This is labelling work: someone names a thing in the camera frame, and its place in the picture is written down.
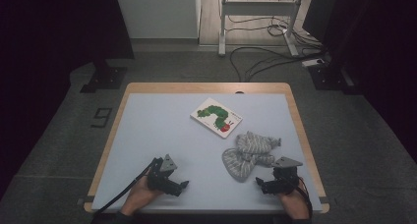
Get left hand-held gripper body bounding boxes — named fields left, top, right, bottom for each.
left=147, top=153, right=181, bottom=194

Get person's left hand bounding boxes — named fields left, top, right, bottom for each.
left=121, top=177, right=163, bottom=217

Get white metal stand frame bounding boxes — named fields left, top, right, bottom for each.
left=218, top=0, right=308, bottom=57

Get white cabinet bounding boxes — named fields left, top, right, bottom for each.
left=113, top=0, right=202, bottom=40

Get person's right hand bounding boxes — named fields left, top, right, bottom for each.
left=278, top=192, right=311, bottom=220

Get black cables on floor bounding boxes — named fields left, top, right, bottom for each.
left=227, top=14, right=328, bottom=84

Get grey striped cloth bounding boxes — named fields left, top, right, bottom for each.
left=221, top=131, right=282, bottom=183

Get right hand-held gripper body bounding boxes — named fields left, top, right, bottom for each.
left=271, top=156, right=304, bottom=195

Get wooden table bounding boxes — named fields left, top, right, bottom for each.
left=84, top=82, right=329, bottom=215

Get thin black and red cable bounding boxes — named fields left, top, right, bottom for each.
left=294, top=175, right=313, bottom=218

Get black floor tape mark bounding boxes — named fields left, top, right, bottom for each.
left=90, top=107, right=113, bottom=129

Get white power strip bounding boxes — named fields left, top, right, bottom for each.
left=301, top=57, right=326, bottom=69

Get dark curtain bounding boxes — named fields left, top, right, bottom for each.
left=323, top=0, right=417, bottom=163
left=0, top=0, right=135, bottom=198

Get white picture book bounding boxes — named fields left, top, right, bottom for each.
left=190, top=96, right=244, bottom=140

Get black monitor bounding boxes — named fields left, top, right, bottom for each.
left=302, top=0, right=332, bottom=43

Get black stand base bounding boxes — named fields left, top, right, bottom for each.
left=80, top=58, right=128, bottom=94
left=308, top=65, right=362, bottom=95

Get thick black gripper cable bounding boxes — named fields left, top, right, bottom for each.
left=92, top=157, right=158, bottom=216

